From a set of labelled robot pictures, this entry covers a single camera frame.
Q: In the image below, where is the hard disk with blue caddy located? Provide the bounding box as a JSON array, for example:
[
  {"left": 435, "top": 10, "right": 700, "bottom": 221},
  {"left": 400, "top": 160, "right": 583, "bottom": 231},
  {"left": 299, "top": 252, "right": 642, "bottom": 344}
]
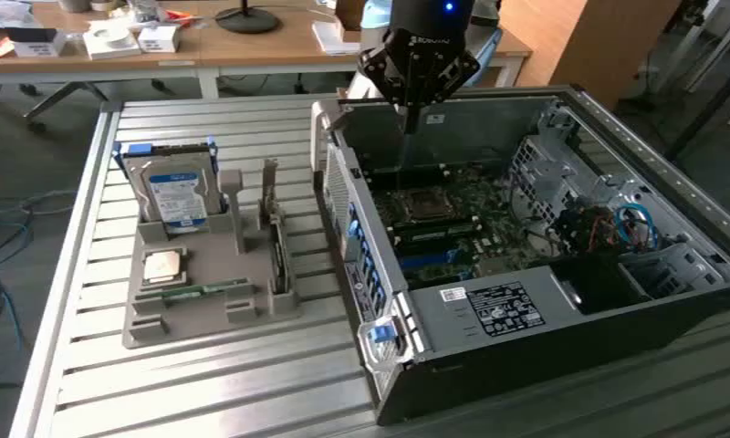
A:
[{"left": 112, "top": 136, "right": 231, "bottom": 236}]

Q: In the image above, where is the white booklet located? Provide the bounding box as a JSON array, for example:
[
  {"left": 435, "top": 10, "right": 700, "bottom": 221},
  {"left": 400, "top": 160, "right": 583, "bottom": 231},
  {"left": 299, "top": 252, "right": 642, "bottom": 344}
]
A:
[{"left": 312, "top": 21, "right": 363, "bottom": 57}]

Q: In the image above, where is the grey power supply unit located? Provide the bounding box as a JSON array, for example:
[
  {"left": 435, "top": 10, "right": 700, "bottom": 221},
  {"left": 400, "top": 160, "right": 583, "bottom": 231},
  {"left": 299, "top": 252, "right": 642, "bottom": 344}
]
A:
[{"left": 408, "top": 266, "right": 586, "bottom": 355}]

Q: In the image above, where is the wooden cabinet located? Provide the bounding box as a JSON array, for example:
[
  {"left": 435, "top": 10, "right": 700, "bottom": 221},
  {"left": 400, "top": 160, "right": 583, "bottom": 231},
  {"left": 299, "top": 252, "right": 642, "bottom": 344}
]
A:
[{"left": 499, "top": 0, "right": 687, "bottom": 110}]

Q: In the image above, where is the green motherboard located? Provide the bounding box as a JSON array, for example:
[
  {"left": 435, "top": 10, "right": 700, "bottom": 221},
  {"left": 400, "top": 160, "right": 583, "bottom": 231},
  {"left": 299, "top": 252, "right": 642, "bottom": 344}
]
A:
[{"left": 364, "top": 166, "right": 562, "bottom": 291}]

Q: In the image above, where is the silver chipset heatsink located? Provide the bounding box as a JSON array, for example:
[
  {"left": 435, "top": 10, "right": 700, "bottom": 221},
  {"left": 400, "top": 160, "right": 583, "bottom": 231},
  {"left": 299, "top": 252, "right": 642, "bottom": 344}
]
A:
[{"left": 478, "top": 257, "right": 514, "bottom": 276}]

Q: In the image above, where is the wooden desk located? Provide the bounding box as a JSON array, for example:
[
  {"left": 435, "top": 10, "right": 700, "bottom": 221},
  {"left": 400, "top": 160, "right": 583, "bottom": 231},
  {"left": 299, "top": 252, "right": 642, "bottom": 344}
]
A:
[{"left": 0, "top": 0, "right": 535, "bottom": 99}]

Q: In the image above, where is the white box with tape roll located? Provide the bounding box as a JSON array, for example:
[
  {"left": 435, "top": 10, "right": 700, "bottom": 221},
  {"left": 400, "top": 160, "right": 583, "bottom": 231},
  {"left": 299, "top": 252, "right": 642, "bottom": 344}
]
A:
[{"left": 83, "top": 21, "right": 144, "bottom": 61}]

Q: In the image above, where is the blue expansion slot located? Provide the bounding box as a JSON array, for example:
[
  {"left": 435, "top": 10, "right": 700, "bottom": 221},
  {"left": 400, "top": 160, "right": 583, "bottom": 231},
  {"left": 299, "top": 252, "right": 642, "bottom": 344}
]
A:
[{"left": 400, "top": 253, "right": 462, "bottom": 271}]

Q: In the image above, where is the silver disk bay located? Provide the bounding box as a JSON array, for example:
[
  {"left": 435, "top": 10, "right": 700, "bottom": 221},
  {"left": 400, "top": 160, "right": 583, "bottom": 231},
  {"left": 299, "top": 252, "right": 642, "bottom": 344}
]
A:
[{"left": 618, "top": 244, "right": 730, "bottom": 302}]

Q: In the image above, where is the blue floor cable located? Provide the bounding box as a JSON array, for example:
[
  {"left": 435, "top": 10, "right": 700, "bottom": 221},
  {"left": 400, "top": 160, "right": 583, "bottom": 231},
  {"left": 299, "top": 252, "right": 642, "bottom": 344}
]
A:
[{"left": 0, "top": 200, "right": 34, "bottom": 389}]

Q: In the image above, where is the red wire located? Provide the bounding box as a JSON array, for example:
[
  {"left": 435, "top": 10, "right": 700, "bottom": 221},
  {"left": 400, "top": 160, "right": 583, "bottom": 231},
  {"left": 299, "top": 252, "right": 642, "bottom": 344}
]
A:
[{"left": 588, "top": 213, "right": 616, "bottom": 252}]

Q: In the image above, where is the grey floor cable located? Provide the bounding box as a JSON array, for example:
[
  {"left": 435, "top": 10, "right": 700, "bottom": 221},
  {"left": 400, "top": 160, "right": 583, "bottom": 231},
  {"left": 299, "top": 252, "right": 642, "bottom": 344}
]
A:
[{"left": 0, "top": 189, "right": 78, "bottom": 216}]

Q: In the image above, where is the black round lamp base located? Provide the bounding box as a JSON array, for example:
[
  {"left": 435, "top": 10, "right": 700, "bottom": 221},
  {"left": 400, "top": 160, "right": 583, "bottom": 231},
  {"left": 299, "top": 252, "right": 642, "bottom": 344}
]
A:
[{"left": 215, "top": 0, "right": 282, "bottom": 36}]

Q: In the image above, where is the CPU socket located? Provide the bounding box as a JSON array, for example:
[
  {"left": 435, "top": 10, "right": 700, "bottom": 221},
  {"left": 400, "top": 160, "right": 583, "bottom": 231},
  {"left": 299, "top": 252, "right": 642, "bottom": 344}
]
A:
[{"left": 400, "top": 189, "right": 459, "bottom": 224}]

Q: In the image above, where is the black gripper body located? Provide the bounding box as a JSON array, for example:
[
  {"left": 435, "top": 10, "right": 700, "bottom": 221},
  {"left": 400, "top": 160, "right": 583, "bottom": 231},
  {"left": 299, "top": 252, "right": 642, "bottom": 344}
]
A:
[{"left": 383, "top": 0, "right": 478, "bottom": 105}]

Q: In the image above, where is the silver CPU chip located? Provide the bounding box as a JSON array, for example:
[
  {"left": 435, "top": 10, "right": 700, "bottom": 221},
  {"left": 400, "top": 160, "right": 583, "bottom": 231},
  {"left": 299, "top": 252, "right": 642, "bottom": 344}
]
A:
[{"left": 144, "top": 249, "right": 184, "bottom": 283}]

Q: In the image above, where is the open cardboard box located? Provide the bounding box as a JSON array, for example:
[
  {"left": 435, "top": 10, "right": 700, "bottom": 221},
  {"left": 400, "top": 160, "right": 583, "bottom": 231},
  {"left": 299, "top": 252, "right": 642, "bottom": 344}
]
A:
[{"left": 334, "top": 0, "right": 367, "bottom": 32}]

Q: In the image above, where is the silver perforated drive cage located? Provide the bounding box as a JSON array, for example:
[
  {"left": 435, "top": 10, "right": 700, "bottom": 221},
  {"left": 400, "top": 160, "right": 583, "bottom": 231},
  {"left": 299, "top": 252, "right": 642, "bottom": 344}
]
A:
[{"left": 510, "top": 98, "right": 608, "bottom": 215}]

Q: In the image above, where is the black RAM slot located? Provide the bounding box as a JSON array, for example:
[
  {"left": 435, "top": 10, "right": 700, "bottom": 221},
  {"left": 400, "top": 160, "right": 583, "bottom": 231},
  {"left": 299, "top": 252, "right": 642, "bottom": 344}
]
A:
[
  {"left": 368, "top": 172, "right": 456, "bottom": 183},
  {"left": 364, "top": 163, "right": 452, "bottom": 175},
  {"left": 391, "top": 217, "right": 482, "bottom": 236},
  {"left": 395, "top": 230, "right": 484, "bottom": 251}
]

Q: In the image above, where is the white labelled box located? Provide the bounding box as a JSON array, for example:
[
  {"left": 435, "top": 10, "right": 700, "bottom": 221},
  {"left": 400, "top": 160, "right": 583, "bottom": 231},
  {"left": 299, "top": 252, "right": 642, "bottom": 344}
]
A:
[{"left": 138, "top": 25, "right": 182, "bottom": 54}]

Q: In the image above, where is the black open PC case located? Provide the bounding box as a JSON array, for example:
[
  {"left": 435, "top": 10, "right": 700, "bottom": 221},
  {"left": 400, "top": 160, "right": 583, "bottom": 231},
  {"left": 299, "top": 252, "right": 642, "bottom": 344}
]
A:
[{"left": 310, "top": 84, "right": 730, "bottom": 428}]

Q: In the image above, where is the grey printed parts rack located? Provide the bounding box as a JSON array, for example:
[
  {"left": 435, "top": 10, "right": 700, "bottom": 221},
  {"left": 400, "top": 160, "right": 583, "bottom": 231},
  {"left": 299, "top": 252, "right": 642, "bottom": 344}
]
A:
[{"left": 120, "top": 168, "right": 306, "bottom": 350}]

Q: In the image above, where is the blue wire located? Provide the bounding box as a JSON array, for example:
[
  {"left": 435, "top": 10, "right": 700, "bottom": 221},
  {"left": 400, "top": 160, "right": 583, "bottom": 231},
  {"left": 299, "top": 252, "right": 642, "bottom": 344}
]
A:
[{"left": 614, "top": 203, "right": 664, "bottom": 253}]

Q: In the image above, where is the green RAM stick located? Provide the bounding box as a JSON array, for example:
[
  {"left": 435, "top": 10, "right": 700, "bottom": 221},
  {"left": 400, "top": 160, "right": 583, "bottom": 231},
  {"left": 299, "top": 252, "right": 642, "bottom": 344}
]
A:
[{"left": 136, "top": 278, "right": 251, "bottom": 305}]

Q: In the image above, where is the white box black lid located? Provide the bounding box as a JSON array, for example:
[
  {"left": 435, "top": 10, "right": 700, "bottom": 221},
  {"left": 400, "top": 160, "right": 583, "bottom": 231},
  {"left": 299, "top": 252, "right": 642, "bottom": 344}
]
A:
[{"left": 4, "top": 26, "right": 68, "bottom": 59}]

